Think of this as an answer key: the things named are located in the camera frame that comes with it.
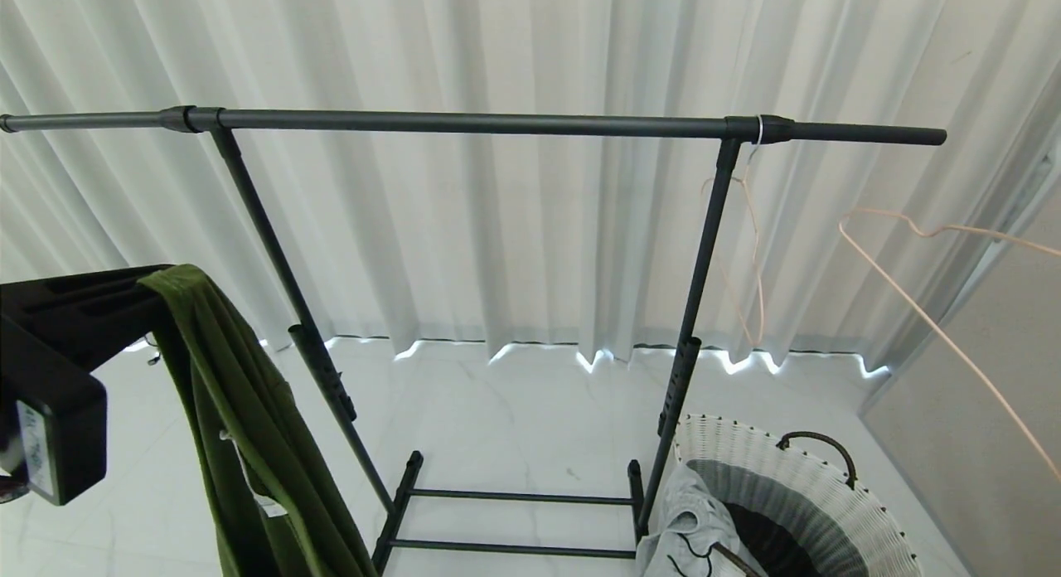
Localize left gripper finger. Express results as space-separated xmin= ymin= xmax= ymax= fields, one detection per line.
xmin=0 ymin=264 xmax=171 ymax=308
xmin=33 ymin=291 xmax=171 ymax=371

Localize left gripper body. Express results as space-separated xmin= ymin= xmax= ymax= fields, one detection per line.
xmin=0 ymin=310 xmax=109 ymax=507

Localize pink clothes hanger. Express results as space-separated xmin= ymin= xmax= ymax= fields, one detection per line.
xmin=839 ymin=208 xmax=1061 ymax=480
xmin=700 ymin=117 xmax=768 ymax=350

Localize black clothes rack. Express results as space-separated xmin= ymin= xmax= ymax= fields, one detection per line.
xmin=0 ymin=104 xmax=948 ymax=574

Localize white laundry basket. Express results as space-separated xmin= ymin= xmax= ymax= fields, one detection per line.
xmin=671 ymin=413 xmax=925 ymax=577

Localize white curtain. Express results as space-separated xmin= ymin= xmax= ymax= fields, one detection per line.
xmin=0 ymin=0 xmax=1061 ymax=377

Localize pale grey shorts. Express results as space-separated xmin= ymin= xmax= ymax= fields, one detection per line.
xmin=637 ymin=463 xmax=768 ymax=577

